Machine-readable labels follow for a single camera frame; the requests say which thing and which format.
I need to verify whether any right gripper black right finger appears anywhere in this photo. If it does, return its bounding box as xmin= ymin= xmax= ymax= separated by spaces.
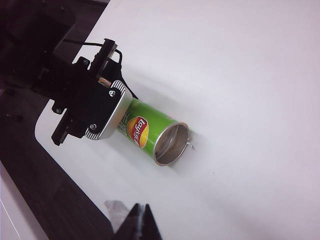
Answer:
xmin=143 ymin=204 xmax=161 ymax=240

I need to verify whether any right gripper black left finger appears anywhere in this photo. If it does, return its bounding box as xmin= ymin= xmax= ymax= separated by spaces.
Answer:
xmin=116 ymin=203 xmax=145 ymax=240

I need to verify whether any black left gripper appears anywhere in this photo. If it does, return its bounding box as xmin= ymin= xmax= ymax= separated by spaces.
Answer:
xmin=32 ymin=38 xmax=139 ymax=146

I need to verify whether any green Lay's chips can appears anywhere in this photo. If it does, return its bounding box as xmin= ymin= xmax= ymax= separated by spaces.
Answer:
xmin=115 ymin=97 xmax=190 ymax=167

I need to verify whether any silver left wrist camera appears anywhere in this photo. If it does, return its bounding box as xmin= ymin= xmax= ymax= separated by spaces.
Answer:
xmin=74 ymin=79 xmax=133 ymax=141

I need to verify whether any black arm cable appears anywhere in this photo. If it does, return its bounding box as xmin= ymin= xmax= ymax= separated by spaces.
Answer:
xmin=63 ymin=37 xmax=105 ymax=47

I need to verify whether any small twisted silver wire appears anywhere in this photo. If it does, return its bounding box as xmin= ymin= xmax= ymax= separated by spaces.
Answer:
xmin=185 ymin=139 xmax=197 ymax=152

